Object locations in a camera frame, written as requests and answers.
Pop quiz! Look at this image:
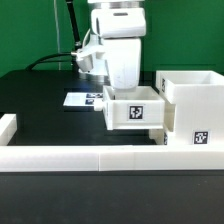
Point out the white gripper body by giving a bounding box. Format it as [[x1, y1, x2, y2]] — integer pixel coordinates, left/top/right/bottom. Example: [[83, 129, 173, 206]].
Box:
[[103, 38, 141, 90]]

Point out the white drawer with tag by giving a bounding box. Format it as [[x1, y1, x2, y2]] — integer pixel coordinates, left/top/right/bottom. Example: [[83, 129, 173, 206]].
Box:
[[149, 129, 168, 145], [94, 86, 165, 130]]

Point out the white drawer cabinet box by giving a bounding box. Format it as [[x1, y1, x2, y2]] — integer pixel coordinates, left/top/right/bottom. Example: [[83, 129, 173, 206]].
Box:
[[155, 71, 224, 146]]

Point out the white front drawer with tag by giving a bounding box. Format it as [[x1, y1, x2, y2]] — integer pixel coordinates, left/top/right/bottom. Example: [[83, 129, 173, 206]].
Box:
[[149, 129, 168, 145]]

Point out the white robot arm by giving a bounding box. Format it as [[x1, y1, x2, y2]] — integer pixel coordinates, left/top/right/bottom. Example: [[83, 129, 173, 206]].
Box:
[[76, 0, 146, 91]]

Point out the fiducial marker sheet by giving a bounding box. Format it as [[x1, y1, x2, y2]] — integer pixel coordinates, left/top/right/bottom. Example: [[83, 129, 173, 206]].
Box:
[[63, 92, 103, 107]]

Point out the white table border fence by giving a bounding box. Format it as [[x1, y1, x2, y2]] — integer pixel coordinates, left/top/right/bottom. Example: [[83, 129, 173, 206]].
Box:
[[0, 114, 224, 172]]

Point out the black cable bundle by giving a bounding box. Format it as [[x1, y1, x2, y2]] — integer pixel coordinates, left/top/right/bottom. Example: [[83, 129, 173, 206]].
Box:
[[25, 0, 84, 71]]

